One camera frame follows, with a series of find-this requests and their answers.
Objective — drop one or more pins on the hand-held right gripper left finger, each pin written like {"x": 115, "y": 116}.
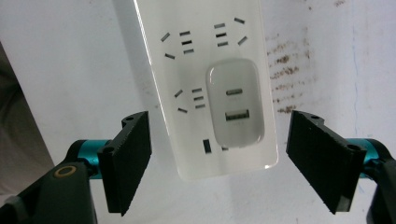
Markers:
{"x": 126, "y": 161}

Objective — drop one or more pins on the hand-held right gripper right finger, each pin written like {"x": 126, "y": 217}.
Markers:
{"x": 325, "y": 158}

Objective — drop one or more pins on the white power strip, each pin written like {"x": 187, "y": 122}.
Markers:
{"x": 174, "y": 130}

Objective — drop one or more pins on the white charger adapter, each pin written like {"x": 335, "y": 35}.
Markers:
{"x": 235, "y": 102}

